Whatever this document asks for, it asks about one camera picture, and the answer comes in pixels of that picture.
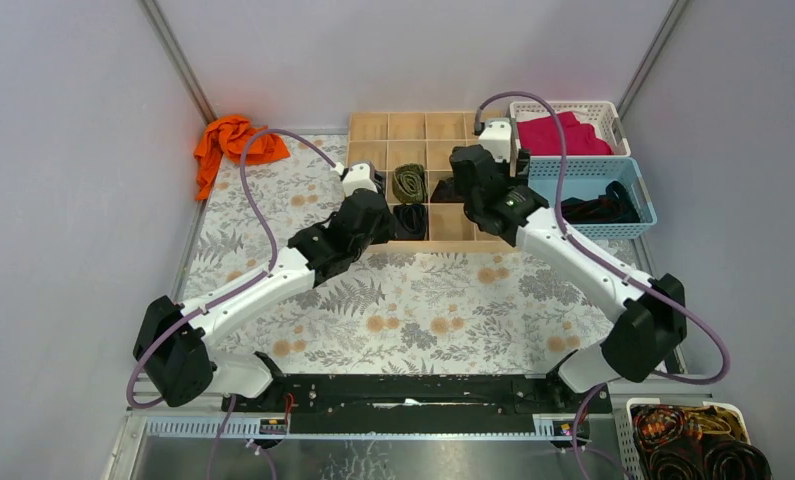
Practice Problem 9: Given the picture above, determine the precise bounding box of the white plastic basket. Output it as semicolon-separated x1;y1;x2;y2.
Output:
508;100;631;157

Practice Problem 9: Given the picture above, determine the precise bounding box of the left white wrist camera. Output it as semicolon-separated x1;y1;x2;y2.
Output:
332;162;380;197

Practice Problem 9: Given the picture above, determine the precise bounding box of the dark green tie in basket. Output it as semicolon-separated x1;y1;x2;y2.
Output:
561;181;640;224

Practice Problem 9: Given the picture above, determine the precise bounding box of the purple cable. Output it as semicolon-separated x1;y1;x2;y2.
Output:
125;128;345;409
473;91;732;387

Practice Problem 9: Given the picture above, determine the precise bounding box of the wooden compartment tray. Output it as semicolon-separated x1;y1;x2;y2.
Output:
345;111;513;253

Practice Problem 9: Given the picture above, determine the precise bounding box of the white basket of ties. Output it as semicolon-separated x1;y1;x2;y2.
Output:
614;398;751;480

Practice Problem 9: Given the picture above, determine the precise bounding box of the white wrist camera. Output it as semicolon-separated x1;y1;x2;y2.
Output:
473;117;518;164
332;162;380;197

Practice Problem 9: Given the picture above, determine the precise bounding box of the perforated metal cable rail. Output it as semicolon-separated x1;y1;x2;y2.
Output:
146;415;573;441

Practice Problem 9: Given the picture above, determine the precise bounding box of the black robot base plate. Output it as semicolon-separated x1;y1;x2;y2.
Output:
221;374;585;425

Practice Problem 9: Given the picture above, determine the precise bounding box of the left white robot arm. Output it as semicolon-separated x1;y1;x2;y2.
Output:
127;189;395;411

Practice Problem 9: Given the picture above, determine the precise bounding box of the magenta cloth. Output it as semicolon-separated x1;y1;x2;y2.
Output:
517;111;613;156

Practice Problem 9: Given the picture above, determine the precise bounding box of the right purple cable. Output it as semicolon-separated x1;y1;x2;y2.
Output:
473;91;732;387

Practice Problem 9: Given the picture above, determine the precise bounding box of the dark brown patterned rolled tie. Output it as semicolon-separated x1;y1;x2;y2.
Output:
430;176;464;204

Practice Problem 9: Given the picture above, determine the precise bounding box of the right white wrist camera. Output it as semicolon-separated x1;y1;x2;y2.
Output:
473;117;518;164

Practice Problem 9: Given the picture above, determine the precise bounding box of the blue plastic basket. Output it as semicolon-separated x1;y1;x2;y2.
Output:
528;156;657;240

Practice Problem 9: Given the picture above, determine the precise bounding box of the floral table mat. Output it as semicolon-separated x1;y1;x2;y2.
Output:
182;135;612;374

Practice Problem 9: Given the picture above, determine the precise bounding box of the orange cloth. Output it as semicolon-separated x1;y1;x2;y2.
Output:
192;115;290;201

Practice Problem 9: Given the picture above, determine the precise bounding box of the olive green rolled tie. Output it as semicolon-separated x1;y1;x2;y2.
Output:
392;163;428;204

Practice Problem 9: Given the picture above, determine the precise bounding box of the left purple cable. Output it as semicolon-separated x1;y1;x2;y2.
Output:
125;128;345;409

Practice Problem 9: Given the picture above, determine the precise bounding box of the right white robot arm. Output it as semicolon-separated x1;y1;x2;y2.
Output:
449;145;687;412

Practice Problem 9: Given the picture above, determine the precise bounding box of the black rolled tie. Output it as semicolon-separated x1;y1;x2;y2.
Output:
393;204;428;241

